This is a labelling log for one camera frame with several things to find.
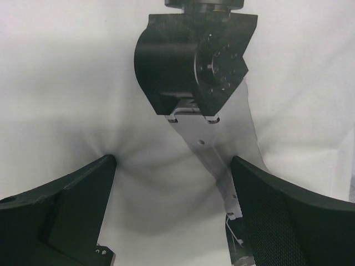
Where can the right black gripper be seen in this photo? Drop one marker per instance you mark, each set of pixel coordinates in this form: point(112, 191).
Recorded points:
point(195, 55)

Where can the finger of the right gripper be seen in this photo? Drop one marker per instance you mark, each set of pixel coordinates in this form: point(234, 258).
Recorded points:
point(239, 248)
point(206, 138)

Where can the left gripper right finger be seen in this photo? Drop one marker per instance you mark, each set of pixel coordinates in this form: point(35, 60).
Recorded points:
point(289, 225)

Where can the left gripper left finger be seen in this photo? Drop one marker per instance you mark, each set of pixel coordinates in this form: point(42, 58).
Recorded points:
point(59, 223)

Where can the white t shirt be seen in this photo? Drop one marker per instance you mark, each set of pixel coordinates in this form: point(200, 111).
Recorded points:
point(69, 96)

